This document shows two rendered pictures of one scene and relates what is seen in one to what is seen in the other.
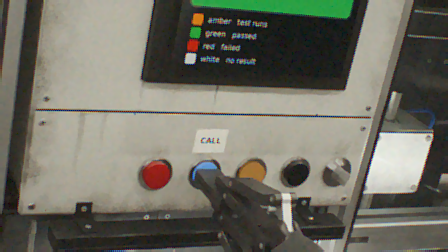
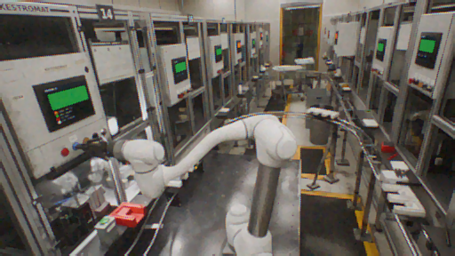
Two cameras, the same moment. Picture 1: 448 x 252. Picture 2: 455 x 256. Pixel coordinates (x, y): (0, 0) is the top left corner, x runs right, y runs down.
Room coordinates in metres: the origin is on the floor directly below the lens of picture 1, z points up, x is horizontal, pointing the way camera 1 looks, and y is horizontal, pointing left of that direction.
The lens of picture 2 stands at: (-0.38, 0.23, 1.88)
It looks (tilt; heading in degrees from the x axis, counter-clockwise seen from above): 22 degrees down; 317
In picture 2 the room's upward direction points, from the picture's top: 4 degrees counter-clockwise
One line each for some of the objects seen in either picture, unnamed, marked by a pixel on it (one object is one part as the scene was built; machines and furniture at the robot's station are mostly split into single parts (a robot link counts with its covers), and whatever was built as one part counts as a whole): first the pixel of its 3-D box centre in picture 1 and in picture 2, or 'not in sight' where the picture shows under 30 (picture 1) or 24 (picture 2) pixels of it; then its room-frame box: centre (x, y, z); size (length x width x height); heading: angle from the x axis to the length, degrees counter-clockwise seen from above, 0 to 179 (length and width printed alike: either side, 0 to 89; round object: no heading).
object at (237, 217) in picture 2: not in sight; (240, 224); (0.39, -0.56, 0.85); 0.18 x 0.16 x 0.22; 152
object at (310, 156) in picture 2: not in sight; (312, 160); (1.08, -2.88, 0.01); 1.00 x 0.55 x 0.01; 119
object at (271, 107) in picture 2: not in sight; (276, 109); (2.93, -4.68, 0.01); 5.85 x 0.59 x 0.01; 119
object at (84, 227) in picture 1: (206, 222); (83, 156); (0.88, 0.00, 1.37); 0.36 x 0.04 x 0.04; 119
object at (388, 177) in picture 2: not in sight; (394, 175); (-0.13, -1.50, 0.92); 0.13 x 0.10 x 0.09; 29
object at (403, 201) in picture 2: not in sight; (397, 196); (-0.19, -1.40, 0.84); 0.37 x 0.14 x 0.10; 119
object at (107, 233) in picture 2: not in sight; (106, 230); (0.80, 0.01, 0.97); 0.08 x 0.08 x 0.12; 29
